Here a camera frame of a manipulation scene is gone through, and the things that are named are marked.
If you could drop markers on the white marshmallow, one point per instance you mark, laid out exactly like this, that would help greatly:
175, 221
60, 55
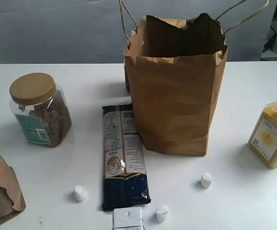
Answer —
161, 213
80, 193
206, 180

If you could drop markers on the brown paper bag with handles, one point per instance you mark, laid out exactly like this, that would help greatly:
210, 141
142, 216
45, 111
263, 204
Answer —
175, 69

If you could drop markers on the dark glass jar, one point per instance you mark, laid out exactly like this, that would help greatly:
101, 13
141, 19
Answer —
126, 80

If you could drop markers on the dark blue noodle packet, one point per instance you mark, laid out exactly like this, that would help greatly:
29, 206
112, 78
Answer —
125, 179

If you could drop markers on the clear nut jar yellow lid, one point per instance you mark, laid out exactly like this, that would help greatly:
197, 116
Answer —
40, 108

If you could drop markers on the silver foil packet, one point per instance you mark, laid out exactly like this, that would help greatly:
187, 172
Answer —
129, 218

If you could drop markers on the yellow millet plastic jar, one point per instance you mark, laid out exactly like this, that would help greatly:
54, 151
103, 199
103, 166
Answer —
263, 140

